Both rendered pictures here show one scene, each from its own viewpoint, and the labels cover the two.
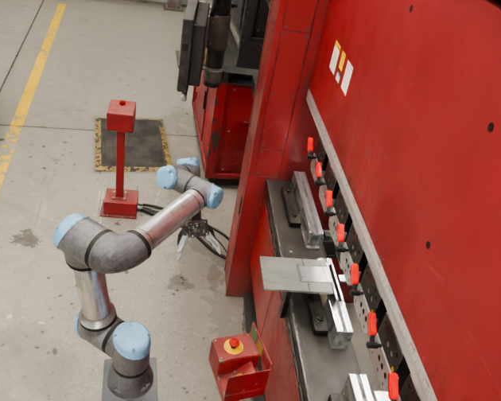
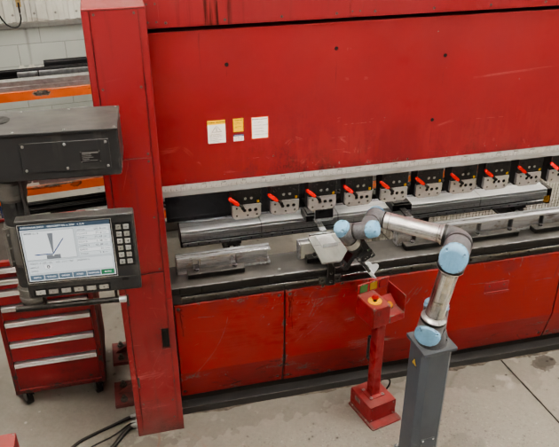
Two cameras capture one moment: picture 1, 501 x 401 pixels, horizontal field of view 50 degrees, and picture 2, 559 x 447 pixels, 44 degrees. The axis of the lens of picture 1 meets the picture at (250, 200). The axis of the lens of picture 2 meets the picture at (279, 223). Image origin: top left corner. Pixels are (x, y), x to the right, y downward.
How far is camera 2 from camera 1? 3.52 m
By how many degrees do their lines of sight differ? 76
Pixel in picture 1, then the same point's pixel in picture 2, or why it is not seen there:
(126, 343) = not seen: hidden behind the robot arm
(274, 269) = (332, 255)
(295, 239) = (259, 268)
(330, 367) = (381, 250)
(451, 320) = (464, 125)
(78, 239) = (468, 244)
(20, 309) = not seen: outside the picture
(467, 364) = (482, 127)
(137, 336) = not seen: hidden behind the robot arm
